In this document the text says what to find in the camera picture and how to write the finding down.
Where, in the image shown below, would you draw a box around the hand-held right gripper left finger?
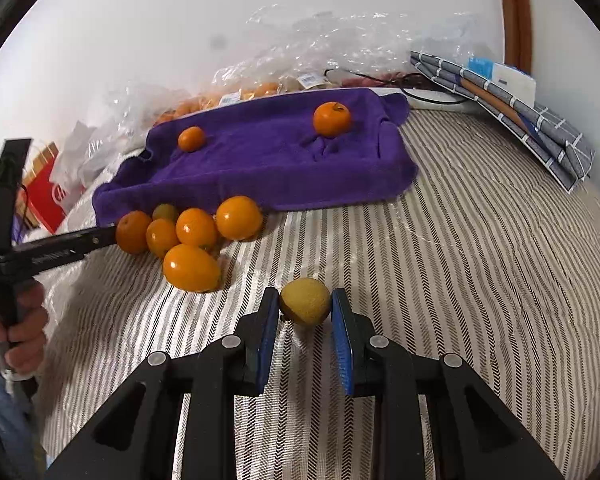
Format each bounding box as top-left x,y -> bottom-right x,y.
45,287 -> 281,480

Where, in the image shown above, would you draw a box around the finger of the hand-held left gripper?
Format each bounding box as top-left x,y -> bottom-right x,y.
81,223 -> 119,257

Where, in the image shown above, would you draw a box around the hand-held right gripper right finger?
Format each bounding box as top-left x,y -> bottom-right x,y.
331,287 -> 566,480

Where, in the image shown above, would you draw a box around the orange tangerine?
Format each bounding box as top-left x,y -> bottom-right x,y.
115,210 -> 152,255
163,243 -> 222,293
178,126 -> 207,152
313,102 -> 353,137
215,195 -> 264,241
145,219 -> 181,259
175,207 -> 219,248

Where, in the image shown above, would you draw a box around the yellow lemon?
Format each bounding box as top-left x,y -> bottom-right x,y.
279,277 -> 332,327

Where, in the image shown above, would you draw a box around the person's left hand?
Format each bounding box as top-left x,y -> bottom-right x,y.
0,280 -> 49,377

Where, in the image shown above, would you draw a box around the red cardboard box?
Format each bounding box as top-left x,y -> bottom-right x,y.
19,141 -> 88,234

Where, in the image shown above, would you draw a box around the white plastic bag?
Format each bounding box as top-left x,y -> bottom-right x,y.
49,84 -> 193,206

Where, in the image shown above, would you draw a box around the striped bed sheet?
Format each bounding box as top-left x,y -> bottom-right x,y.
30,105 -> 600,480

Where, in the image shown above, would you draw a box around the person's blue jeans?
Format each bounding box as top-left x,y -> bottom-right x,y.
0,365 -> 47,480

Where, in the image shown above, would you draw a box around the purple towel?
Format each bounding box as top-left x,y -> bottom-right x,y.
92,88 -> 419,228

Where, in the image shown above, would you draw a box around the clear bag of tangerines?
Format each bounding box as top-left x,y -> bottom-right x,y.
150,62 -> 343,128

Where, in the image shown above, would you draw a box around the folded grey checked cloth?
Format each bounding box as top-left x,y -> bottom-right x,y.
410,50 -> 596,194

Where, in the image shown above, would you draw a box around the crumpled clear plastic bag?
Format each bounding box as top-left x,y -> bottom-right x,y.
247,4 -> 498,92

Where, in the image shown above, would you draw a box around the blue and white box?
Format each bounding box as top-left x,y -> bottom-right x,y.
467,56 -> 537,106

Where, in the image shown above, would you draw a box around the black cable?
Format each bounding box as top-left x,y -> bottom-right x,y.
324,67 -> 477,107

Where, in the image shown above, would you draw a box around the brown wooden frame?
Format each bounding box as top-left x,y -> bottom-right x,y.
494,0 -> 533,75

